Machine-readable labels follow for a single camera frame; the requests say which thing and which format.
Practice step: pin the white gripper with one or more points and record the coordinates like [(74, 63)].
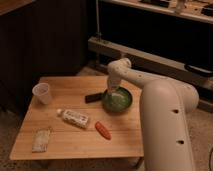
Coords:
[(112, 85)]

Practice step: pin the green ceramic bowl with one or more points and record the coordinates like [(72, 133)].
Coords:
[(120, 102)]

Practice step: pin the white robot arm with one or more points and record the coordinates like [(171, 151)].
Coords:
[(164, 103)]

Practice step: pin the small black rectangular box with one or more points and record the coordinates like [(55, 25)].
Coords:
[(93, 97)]

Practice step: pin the clear plastic bottle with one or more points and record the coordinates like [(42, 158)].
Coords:
[(74, 118)]

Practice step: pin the wooden folding table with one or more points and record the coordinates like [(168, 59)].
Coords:
[(71, 142)]

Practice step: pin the clear plastic cup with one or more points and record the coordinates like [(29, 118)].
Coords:
[(42, 92)]

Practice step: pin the white snack packet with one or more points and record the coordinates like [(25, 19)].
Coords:
[(41, 141)]

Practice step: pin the dark wooden cabinet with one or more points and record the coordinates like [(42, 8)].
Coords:
[(38, 38)]

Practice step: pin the upper wooden shelf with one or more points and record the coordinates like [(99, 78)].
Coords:
[(176, 8)]

